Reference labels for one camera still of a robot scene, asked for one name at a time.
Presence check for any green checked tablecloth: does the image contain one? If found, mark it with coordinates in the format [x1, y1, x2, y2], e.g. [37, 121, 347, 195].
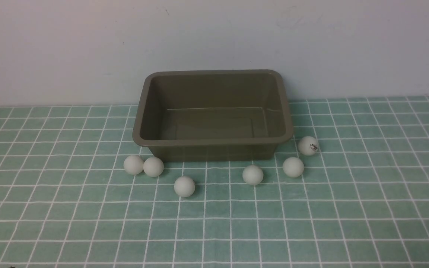
[0, 96, 429, 268]

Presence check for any olive plastic storage bin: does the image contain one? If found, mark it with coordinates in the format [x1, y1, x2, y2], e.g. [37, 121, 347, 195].
[132, 69, 293, 162]

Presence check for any white ping-pong ball with logo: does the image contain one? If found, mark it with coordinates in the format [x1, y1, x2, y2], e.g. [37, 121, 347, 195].
[297, 136, 320, 156]

